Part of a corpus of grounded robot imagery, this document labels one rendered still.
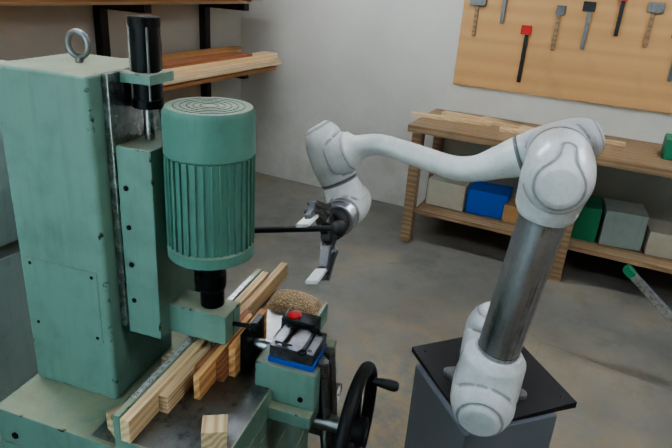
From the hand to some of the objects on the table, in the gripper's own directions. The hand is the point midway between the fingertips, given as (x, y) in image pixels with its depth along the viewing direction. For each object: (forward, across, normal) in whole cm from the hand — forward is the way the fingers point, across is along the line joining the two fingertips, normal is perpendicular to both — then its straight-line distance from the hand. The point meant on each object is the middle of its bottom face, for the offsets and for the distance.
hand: (308, 253), depth 126 cm
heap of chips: (-13, -21, -12) cm, 27 cm away
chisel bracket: (+14, -14, -22) cm, 29 cm away
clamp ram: (+12, -21, -10) cm, 26 cm away
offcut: (+35, -22, -9) cm, 42 cm away
